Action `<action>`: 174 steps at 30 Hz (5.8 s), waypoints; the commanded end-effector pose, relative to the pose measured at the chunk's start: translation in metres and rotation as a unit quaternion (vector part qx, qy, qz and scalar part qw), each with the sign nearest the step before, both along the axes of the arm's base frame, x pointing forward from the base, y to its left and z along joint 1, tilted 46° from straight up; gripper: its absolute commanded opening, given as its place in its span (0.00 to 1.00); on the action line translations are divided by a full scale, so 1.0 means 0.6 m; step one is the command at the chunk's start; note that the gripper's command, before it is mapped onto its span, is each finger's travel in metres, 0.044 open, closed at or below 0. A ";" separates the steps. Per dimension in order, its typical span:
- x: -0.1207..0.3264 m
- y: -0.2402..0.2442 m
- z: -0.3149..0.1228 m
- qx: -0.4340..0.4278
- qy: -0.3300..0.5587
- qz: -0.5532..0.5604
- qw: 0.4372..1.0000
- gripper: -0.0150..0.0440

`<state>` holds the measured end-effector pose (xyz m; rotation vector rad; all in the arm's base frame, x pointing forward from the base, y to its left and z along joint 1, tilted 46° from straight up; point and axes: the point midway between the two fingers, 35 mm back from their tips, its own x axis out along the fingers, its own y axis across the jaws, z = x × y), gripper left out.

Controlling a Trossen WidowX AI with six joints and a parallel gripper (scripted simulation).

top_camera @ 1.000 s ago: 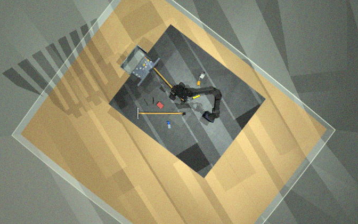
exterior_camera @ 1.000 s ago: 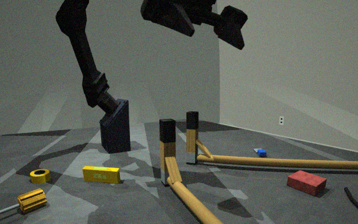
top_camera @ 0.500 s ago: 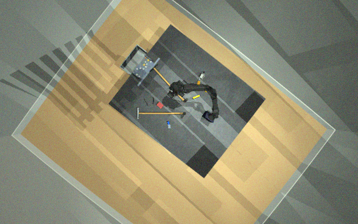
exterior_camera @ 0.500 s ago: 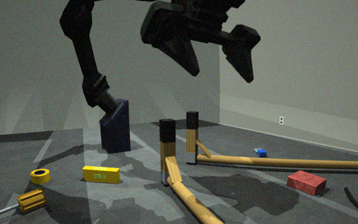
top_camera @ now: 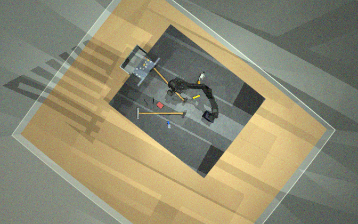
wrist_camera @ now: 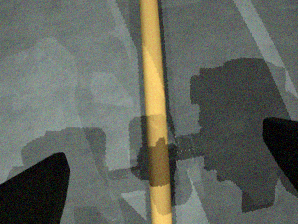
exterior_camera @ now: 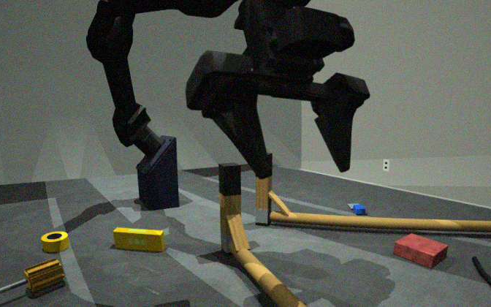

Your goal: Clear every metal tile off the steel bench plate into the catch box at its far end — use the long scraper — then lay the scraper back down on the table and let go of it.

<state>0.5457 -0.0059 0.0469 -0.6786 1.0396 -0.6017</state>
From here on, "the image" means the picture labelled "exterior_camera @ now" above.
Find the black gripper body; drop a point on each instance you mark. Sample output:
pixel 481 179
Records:
pixel 288 77

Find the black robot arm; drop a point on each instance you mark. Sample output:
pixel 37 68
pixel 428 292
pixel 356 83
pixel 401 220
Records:
pixel 302 32

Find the red rectangular block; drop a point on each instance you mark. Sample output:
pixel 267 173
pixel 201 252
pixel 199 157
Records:
pixel 420 250

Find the yellow rectangular block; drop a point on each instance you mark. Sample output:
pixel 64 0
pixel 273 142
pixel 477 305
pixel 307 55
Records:
pixel 144 240

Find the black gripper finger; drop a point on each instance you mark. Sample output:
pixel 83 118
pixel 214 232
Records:
pixel 233 107
pixel 335 126

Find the yellow ring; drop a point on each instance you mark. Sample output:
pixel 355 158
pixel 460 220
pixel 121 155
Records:
pixel 55 241

